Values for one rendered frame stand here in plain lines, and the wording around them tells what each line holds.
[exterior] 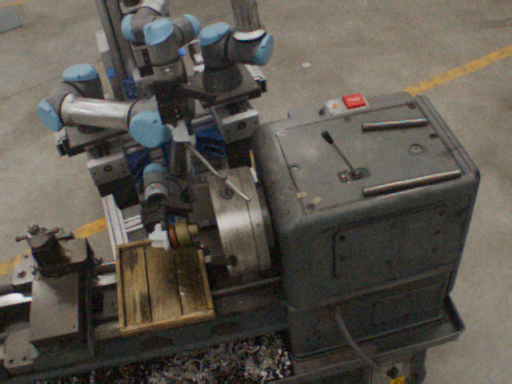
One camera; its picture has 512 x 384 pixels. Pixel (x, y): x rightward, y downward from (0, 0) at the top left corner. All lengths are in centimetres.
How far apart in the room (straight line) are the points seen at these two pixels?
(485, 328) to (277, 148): 154
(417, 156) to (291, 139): 37
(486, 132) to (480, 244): 95
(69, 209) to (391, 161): 240
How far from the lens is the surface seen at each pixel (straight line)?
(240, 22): 191
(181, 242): 169
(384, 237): 162
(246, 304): 179
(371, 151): 165
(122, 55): 216
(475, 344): 276
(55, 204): 368
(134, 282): 191
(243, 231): 157
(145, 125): 163
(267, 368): 202
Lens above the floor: 234
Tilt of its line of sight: 45 degrees down
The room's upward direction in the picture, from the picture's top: 9 degrees counter-clockwise
